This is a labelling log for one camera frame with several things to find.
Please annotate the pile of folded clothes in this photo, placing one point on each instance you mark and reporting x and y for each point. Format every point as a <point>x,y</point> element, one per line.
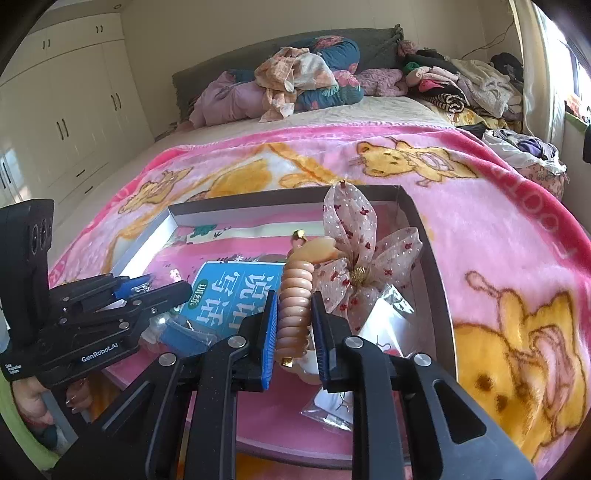
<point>471,83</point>

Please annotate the small blue box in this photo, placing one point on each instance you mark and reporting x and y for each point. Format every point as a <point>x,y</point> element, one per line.
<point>184,334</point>

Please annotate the dark cardboard box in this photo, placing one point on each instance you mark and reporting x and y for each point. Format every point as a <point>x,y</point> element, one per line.
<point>434,277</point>

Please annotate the small clear earring packet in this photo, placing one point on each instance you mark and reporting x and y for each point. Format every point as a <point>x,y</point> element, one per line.
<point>330,408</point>

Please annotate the pink printed sheet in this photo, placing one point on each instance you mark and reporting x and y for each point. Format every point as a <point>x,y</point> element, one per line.
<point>221,254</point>

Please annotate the lilac quilt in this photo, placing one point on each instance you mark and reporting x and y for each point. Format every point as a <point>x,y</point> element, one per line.
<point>226,97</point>

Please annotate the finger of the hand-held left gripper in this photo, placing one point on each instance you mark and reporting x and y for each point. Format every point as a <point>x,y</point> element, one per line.
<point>129,287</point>
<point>171,293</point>

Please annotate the window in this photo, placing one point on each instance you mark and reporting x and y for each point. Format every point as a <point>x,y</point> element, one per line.
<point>579,69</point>

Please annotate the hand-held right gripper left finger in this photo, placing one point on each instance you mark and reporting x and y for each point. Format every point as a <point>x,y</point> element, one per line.
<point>270,346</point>

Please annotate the mauve fuzzy cloth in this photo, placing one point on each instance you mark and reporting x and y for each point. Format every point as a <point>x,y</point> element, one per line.
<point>381,81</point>

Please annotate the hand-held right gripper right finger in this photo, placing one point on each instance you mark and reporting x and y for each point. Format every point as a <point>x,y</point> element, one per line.
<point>323,341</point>

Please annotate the person's left forearm green sleeve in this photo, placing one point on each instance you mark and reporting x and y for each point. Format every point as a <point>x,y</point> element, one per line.
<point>44,457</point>

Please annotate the cream wardrobe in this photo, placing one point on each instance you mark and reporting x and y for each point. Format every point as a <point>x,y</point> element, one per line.
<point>69,101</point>

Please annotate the dark floral quilt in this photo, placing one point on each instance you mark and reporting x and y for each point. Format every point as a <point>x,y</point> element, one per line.
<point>341,55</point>

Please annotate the person's left hand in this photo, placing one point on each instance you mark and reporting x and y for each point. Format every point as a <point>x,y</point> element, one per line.
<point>32,401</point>

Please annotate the pink printed blanket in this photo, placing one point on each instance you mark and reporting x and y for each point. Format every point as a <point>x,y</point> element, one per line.
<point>485,221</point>

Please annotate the pile of clothes on bed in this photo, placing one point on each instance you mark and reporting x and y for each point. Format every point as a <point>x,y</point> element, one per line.
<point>212,69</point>

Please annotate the sheer dotted bow hair clip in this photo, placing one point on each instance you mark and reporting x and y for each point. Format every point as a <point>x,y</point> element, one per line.
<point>346,221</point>

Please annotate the heap of mixed clothes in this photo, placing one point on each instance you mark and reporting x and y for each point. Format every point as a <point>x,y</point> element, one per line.
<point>526,150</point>

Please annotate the peach patterned cloth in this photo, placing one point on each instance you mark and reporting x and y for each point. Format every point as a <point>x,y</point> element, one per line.
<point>295,74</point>

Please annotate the blue printed booklet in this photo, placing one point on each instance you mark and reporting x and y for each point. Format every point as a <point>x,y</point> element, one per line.
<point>231,295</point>

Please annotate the pearl hair clip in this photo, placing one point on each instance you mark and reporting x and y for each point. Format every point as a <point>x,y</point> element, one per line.
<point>154,331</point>

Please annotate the bed with beige sheet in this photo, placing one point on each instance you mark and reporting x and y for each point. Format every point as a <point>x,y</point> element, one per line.
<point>369,110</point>

